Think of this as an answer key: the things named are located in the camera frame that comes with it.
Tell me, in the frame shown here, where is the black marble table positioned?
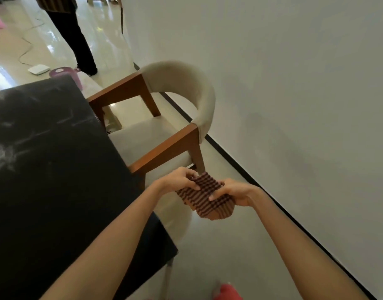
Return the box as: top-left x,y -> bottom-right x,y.
0,75 -> 179,300

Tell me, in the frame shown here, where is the person's right hand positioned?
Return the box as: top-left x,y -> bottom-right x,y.
208,179 -> 261,208

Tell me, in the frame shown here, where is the beige cushioned wooden chair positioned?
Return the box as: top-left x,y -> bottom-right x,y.
86,60 -> 216,241

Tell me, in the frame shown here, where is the beige plastic stool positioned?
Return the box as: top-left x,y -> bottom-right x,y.
102,104 -> 123,133

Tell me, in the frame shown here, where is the person's right forearm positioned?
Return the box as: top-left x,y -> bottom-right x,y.
251,187 -> 372,300

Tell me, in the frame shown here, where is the person's left hand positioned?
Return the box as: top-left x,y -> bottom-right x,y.
158,167 -> 201,197

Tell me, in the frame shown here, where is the white floor device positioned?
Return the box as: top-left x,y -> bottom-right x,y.
28,64 -> 50,75

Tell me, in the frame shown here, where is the person's red garment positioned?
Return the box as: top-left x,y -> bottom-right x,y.
213,282 -> 244,300

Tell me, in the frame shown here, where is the brown striped cloth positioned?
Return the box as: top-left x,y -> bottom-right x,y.
176,171 -> 236,222

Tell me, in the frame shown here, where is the person's left forearm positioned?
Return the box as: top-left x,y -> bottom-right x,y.
40,181 -> 167,300

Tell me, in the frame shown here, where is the thin white floor cable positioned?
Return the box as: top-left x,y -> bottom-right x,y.
18,18 -> 47,66

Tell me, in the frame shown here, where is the purple plastic basket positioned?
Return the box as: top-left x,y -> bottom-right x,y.
50,67 -> 83,91

